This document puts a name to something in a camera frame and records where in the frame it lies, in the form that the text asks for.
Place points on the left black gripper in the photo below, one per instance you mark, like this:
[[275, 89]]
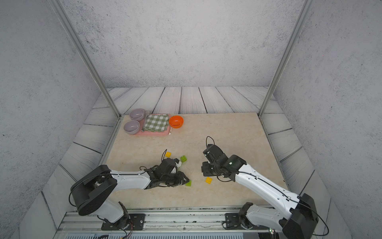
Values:
[[180, 175]]

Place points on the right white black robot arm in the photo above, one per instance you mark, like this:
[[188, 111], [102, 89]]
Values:
[[294, 215]]

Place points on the aluminium frame post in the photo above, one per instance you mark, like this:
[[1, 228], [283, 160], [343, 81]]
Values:
[[66, 24], [306, 8]]

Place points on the small lime lego brick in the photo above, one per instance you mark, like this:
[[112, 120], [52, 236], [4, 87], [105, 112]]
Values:
[[183, 158]]

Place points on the lavender bowl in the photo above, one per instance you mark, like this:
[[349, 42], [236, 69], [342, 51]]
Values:
[[132, 127], [137, 114]]

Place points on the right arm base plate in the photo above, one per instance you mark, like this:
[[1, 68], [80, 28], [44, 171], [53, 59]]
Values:
[[232, 221]]

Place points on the rear lavender bowl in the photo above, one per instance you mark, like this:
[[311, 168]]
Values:
[[137, 114]]

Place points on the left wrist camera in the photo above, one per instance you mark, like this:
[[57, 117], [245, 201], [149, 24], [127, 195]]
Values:
[[178, 163]]

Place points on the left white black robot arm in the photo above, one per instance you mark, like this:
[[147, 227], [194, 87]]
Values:
[[90, 195]]

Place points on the front lavender bowl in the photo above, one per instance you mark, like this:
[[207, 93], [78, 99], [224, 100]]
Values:
[[132, 127]]

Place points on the lime square lego brick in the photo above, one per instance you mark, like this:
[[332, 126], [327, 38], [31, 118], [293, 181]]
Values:
[[189, 183]]

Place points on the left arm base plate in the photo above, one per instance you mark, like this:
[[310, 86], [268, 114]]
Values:
[[132, 222]]

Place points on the right aluminium frame post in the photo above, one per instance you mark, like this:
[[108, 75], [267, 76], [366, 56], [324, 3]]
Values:
[[306, 8]]

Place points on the yellow square lego brick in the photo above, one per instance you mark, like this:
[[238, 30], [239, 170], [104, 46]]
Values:
[[208, 180]]

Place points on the left aluminium frame post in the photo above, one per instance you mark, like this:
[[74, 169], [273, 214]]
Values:
[[66, 24]]

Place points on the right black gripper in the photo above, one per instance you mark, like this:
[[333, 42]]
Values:
[[205, 170]]

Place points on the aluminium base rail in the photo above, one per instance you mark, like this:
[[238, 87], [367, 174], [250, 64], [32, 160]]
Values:
[[183, 223]]

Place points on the green checkered cloth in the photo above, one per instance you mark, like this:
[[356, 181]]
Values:
[[156, 123]]

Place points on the orange bowl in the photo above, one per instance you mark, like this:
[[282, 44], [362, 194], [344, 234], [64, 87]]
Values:
[[176, 121]]

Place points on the pink tray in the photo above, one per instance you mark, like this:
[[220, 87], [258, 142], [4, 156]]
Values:
[[148, 133]]

